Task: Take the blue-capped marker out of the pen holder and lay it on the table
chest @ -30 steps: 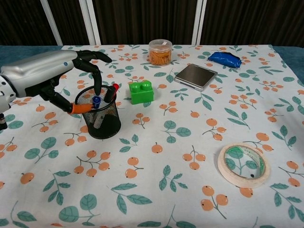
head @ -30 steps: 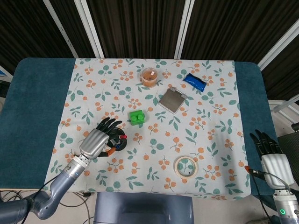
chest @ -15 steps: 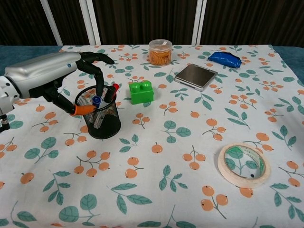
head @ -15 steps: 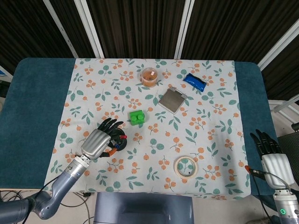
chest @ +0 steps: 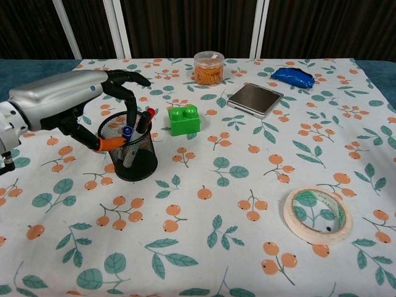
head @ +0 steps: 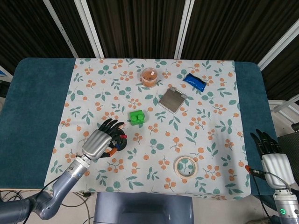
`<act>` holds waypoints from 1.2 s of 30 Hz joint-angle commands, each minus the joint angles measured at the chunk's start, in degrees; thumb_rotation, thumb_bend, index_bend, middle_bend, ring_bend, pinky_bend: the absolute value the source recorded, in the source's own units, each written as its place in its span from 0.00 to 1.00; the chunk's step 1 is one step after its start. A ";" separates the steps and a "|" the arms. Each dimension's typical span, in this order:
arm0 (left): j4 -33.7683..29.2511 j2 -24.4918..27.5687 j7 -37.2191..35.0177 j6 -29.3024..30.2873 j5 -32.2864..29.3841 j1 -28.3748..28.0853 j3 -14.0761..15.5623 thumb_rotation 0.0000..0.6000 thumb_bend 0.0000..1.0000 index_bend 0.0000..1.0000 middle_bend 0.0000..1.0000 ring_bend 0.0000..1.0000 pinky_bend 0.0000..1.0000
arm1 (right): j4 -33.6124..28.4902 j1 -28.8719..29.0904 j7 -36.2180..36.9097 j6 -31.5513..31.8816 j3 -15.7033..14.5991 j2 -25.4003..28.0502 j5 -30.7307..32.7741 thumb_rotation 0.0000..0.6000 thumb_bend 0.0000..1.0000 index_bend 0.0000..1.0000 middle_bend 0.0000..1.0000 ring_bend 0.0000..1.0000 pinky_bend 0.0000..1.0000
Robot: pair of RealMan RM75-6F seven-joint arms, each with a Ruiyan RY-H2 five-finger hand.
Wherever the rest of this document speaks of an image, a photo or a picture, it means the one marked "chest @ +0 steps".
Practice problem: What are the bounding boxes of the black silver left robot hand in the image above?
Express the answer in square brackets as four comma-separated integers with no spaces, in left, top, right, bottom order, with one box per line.
[8,69,152,153]

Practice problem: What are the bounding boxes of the blue capped marker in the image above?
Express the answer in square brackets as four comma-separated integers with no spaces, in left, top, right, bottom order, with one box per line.
[121,125,144,145]

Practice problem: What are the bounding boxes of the red capped marker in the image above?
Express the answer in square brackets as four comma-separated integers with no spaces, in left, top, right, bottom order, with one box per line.
[136,107,157,134]

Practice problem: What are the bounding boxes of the black mesh pen holder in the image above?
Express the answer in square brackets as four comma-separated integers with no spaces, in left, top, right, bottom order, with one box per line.
[97,111,159,183]

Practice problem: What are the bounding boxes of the green toy building brick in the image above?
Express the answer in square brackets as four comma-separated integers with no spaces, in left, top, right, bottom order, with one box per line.
[167,104,202,137]

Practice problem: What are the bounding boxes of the clear jar of rubber bands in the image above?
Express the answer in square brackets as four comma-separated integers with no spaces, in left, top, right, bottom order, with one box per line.
[193,51,226,85]

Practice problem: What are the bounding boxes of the floral orange print tablecloth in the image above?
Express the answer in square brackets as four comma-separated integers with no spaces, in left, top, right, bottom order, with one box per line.
[0,58,396,297]

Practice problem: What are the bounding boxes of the blue plastic packet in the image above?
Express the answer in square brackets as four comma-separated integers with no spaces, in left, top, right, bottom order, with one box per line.
[270,67,316,90]

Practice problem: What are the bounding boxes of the beige masking tape roll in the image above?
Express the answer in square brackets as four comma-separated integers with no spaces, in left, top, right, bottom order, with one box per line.
[283,185,353,247]

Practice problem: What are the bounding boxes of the white frame post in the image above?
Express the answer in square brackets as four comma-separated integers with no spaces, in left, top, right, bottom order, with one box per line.
[51,0,83,59]
[110,0,133,59]
[248,0,267,59]

